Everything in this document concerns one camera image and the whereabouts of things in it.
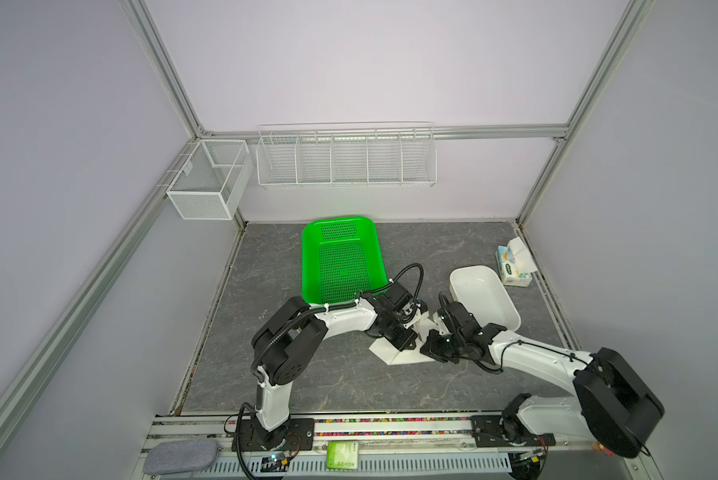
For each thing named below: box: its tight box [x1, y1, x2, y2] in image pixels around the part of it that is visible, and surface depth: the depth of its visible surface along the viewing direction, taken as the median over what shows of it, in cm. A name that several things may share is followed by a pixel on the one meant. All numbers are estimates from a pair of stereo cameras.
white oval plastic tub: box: [449, 265, 521, 332], surface depth 101 cm
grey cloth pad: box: [143, 439, 219, 475], surface depth 71 cm
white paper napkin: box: [368, 337, 435, 365], surface depth 86 cm
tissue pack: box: [495, 236, 537, 287], surface depth 102 cm
